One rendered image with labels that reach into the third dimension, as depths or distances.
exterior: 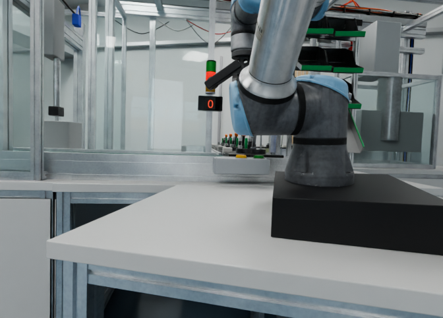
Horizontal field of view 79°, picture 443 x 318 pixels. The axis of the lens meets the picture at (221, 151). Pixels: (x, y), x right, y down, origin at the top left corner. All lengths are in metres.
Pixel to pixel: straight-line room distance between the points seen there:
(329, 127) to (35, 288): 1.11
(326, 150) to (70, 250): 0.50
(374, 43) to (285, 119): 1.91
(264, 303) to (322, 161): 0.30
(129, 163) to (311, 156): 0.71
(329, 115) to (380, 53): 1.84
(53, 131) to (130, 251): 1.56
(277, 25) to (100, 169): 0.85
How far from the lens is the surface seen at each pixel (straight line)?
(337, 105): 0.61
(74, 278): 0.55
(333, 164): 0.60
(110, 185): 1.03
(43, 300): 1.27
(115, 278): 0.50
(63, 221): 1.13
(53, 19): 1.74
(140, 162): 1.08
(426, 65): 5.36
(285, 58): 0.49
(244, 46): 0.78
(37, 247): 1.20
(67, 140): 1.91
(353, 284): 0.41
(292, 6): 0.46
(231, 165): 1.00
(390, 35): 2.50
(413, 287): 0.43
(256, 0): 0.70
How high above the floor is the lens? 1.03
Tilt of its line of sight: 3 degrees down
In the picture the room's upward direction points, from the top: 2 degrees clockwise
